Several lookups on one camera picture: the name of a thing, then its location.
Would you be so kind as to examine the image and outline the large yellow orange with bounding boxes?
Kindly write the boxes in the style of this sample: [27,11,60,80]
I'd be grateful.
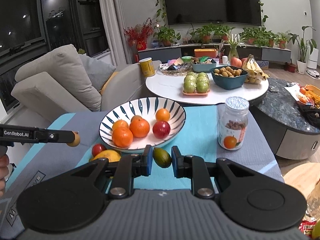
[89,150,121,163]

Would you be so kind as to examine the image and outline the small green mango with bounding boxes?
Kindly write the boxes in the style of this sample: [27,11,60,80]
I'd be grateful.
[153,147,171,168]

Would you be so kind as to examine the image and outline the brown round kiwi fruit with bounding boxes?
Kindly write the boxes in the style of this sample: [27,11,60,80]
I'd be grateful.
[67,131,80,147]

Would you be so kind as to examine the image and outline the red plum fruit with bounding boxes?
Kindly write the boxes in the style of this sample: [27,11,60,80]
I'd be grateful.
[152,121,171,139]

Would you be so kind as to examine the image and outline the small orange tangerine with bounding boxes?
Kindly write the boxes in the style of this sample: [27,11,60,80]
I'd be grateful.
[156,108,170,122]

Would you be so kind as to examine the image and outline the person's left hand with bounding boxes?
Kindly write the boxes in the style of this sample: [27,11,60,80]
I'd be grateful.
[0,154,9,197]

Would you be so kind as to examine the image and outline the blue purple striped tablecloth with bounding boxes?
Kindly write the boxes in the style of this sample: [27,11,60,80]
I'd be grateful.
[1,105,283,239]

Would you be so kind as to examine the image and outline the red tomato fruit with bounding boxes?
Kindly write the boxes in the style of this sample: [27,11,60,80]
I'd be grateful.
[91,144,106,157]

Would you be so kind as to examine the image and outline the beige sofa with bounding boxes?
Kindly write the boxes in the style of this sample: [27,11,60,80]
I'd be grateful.
[11,44,152,113]

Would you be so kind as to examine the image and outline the clear snack jar white lid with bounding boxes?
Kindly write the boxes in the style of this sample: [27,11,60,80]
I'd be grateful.
[217,96,249,151]

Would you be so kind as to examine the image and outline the white striped ceramic bowl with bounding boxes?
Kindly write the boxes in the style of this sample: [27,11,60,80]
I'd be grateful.
[99,97,186,153]

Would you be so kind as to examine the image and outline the tray of green apples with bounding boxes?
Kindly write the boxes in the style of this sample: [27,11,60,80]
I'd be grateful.
[183,72,210,96]

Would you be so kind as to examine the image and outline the white round coffee table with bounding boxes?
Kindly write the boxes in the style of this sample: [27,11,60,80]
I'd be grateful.
[145,70,269,105]

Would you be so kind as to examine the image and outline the grey cushion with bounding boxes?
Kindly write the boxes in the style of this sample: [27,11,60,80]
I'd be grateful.
[79,54,116,92]

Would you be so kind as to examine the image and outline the dark green bowl of longans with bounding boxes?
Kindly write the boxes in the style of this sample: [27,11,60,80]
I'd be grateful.
[210,66,248,90]

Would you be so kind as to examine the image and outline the yellow canister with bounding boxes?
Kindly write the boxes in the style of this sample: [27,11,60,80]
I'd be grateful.
[139,57,155,77]

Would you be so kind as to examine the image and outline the blue snack tray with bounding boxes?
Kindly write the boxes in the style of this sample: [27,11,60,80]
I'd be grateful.
[191,57,216,73]

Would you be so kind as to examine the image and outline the dark marble round table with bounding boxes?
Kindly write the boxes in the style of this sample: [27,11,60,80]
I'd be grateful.
[250,77,319,160]

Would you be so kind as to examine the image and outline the bunch of bananas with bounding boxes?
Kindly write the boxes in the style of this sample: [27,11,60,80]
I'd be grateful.
[242,54,269,85]

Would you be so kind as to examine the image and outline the red apples on table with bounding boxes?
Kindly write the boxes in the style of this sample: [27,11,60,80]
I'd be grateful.
[230,57,247,68]

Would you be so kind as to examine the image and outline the orange rectangular box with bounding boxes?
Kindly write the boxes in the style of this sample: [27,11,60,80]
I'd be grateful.
[194,48,218,58]

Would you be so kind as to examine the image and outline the tv cabinet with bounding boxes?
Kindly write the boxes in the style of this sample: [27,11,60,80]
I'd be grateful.
[138,43,291,63]

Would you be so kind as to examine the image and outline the red flower arrangement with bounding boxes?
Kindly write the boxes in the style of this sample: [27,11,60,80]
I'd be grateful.
[124,18,159,51]

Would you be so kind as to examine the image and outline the glass vase with plant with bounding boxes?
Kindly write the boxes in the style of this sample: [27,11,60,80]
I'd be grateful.
[223,32,246,62]

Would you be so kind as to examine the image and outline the potted green plant left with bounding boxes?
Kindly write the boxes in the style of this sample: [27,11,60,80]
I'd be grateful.
[153,26,181,47]

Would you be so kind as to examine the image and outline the tall leafy floor plant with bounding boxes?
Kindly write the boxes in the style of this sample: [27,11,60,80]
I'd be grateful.
[288,25,317,75]

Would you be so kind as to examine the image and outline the black wall television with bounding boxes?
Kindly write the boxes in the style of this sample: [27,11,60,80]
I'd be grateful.
[165,0,261,25]

